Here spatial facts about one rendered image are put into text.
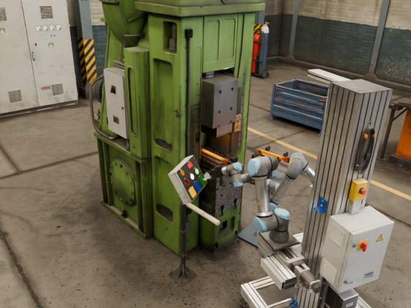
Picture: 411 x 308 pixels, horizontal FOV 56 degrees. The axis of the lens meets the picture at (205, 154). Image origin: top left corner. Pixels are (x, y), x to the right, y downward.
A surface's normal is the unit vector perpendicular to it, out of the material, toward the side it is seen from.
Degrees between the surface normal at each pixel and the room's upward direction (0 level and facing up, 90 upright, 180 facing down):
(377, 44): 90
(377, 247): 90
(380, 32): 90
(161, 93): 89
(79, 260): 0
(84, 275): 0
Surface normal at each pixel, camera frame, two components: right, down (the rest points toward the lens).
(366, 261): 0.40, 0.40
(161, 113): -0.73, 0.26
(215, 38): 0.69, 0.33
